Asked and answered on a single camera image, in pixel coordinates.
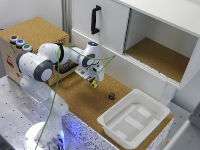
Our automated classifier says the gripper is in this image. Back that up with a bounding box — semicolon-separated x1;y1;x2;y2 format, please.
75;65;104;84

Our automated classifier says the yellow block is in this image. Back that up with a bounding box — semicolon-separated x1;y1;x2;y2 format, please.
90;79;98;88

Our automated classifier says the wooden drawer box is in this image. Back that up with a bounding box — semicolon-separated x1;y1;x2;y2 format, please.
0;16;78;87

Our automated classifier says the purple block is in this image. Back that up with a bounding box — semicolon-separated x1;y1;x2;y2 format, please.
108;92;116;101

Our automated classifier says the white sliding door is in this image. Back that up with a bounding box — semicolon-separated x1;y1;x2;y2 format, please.
71;0;131;55

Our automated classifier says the green button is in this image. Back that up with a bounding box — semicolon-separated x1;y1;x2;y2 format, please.
21;43;33;53

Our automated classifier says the white plastic box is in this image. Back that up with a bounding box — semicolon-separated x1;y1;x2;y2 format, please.
96;88;171;150

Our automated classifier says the white cabinet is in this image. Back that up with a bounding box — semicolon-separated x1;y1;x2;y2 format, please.
70;0;200;107

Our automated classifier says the blue button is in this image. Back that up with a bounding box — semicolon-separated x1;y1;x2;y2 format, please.
15;38;26;49

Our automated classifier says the red button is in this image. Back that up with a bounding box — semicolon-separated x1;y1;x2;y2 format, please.
9;34;19;45

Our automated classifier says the black drawer handle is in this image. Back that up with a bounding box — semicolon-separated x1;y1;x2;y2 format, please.
58;61;78;75

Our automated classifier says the green cable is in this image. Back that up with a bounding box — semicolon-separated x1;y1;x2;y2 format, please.
34;43;117;150

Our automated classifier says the black door handle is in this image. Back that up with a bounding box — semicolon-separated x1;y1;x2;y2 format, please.
90;4;102;36

